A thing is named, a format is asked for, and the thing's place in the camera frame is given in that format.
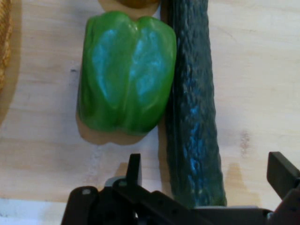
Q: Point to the dark green cucumber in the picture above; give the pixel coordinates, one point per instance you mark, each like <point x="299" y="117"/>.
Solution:
<point x="192" y="105"/>

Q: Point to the woven wicker basket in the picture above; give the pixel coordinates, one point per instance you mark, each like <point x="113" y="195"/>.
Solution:
<point x="4" y="42"/>

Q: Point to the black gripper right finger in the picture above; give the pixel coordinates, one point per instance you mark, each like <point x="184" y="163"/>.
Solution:
<point x="284" y="187"/>

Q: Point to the green bell pepper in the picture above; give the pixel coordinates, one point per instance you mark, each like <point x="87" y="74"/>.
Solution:
<point x="126" y="70"/>

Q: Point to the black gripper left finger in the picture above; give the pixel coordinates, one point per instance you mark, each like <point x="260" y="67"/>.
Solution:
<point x="145" y="201"/>

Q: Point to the yellow mango fruit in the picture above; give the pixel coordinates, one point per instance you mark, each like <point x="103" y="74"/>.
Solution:
<point x="133" y="2"/>

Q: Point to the wooden cutting board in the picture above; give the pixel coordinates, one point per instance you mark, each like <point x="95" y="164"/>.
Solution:
<point x="257" y="82"/>

